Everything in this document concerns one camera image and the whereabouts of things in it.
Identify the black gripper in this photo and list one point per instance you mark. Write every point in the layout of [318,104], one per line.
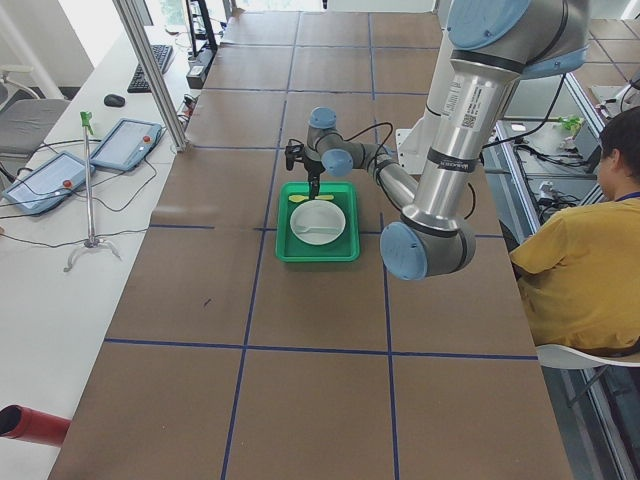
[313,174]

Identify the yellow plastic spoon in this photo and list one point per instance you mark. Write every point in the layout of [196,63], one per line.
[298,198]

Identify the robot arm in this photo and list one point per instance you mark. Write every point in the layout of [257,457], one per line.
[490,47]

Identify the white round plate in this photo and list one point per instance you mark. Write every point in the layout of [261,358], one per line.
[317,213]

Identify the pale green plastic fork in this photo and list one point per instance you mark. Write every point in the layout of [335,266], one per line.
[317,230]

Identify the green plastic tray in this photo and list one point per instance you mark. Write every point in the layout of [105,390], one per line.
[345,249]

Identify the teach pendant far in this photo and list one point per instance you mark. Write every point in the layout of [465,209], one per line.
[126,145]

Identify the teach pendant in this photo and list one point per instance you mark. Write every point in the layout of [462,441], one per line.
[126,145]
[48,185]

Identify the black computer mouse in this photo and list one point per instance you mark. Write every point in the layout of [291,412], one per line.
[114,100]

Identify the reacher grabber tool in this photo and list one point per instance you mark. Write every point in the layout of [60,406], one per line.
[93,242]

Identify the teach pendant near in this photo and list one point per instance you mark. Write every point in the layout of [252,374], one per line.
[48,185]

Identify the person in yellow shirt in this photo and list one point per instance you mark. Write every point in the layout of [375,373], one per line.
[578,275]

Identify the white chair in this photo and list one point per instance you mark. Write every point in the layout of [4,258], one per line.
[566,358]

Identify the grey office chair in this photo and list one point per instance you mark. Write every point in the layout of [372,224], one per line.
[26,122]

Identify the red cylinder bottle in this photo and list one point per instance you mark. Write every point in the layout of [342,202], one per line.
[34,426]

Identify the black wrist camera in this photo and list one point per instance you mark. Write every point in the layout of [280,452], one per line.
[294,153]

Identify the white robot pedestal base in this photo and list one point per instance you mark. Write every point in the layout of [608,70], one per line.
[413,144]

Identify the aluminium frame post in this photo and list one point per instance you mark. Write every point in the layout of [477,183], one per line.
[135,30]

